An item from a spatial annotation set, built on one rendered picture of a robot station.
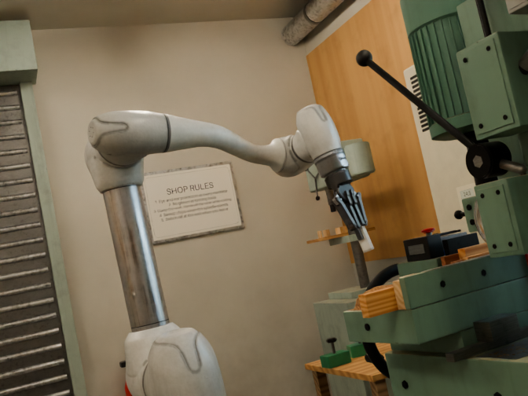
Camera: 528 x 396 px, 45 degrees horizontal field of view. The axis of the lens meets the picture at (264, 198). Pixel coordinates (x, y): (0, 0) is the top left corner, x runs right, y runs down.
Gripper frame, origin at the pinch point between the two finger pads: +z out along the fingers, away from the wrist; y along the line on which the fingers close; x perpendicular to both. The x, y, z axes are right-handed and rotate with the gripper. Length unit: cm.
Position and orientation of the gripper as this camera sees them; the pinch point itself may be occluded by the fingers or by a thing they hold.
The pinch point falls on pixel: (364, 239)
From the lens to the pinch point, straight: 181.7
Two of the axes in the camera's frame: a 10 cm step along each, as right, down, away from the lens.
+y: 6.3, -1.2, 7.6
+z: 3.7, 9.1, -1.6
